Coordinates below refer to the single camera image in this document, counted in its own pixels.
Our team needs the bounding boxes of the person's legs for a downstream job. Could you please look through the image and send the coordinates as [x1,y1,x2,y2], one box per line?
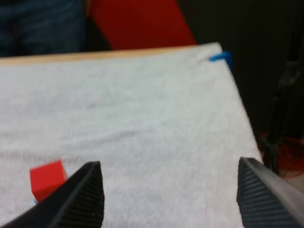
[0,0,86,58]

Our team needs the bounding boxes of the red cube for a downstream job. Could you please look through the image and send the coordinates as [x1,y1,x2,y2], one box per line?
[29,160,69,204]

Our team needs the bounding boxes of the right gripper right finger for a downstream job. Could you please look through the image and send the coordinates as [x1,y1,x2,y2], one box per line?
[236,156,304,228]

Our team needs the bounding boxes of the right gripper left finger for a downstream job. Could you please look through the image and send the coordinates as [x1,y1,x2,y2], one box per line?
[0,161,105,228]

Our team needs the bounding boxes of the blue clip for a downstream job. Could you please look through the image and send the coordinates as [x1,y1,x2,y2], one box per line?
[209,50,233,72]

